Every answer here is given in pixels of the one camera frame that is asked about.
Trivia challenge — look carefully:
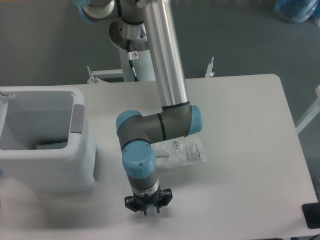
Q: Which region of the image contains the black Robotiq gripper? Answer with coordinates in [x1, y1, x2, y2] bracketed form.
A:
[124, 188, 173, 216]

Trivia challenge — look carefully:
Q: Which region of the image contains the crushed clear plastic bottle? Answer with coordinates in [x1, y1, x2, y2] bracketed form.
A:
[143, 204, 160, 216]

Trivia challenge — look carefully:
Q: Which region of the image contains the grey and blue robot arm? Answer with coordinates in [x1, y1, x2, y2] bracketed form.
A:
[73, 0, 203, 212]

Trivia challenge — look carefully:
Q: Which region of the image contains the trash inside can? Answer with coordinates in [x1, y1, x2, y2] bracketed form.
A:
[35, 140, 68, 150]

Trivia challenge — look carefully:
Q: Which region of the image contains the white plastic trash can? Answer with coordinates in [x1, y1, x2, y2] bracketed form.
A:
[0, 86, 98, 192]

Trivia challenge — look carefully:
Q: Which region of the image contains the crumpled clear plastic bag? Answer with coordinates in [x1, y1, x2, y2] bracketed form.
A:
[151, 134, 207, 172]

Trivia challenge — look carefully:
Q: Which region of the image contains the black device at table edge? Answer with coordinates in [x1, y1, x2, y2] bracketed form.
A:
[301, 202, 320, 229]

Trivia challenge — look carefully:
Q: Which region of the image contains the blue plastic bag on floor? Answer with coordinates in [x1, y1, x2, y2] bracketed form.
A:
[274, 0, 320, 24]

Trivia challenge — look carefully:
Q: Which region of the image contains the white pedestal base frame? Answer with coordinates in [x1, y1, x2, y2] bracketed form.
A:
[86, 56, 216, 84]

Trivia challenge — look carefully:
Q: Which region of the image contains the white frame leg right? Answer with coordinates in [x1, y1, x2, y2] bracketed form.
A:
[295, 85, 320, 135]

